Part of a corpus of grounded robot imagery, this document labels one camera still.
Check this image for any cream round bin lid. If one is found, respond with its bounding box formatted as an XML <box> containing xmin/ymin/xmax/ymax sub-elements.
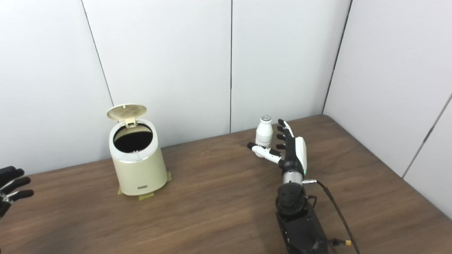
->
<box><xmin>107</xmin><ymin>104</ymin><xmax>148</xmax><ymax>128</ymax></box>

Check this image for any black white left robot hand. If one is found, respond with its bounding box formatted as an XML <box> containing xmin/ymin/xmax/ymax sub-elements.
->
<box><xmin>0</xmin><ymin>166</ymin><xmax>35</xmax><ymax>219</ymax></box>

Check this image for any cream-colored round bin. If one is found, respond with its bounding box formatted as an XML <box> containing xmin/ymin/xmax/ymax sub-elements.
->
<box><xmin>107</xmin><ymin>104</ymin><xmax>168</xmax><ymax>196</ymax></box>

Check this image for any small white plastic bottle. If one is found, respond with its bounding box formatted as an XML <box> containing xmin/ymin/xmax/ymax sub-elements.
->
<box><xmin>255</xmin><ymin>115</ymin><xmax>273</xmax><ymax>149</ymax></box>

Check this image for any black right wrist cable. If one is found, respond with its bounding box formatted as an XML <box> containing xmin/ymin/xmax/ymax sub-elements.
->
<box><xmin>302</xmin><ymin>179</ymin><xmax>361</xmax><ymax>254</ymax></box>

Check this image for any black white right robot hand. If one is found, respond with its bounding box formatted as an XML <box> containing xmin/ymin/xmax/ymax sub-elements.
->
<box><xmin>247</xmin><ymin>119</ymin><xmax>308</xmax><ymax>176</ymax></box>

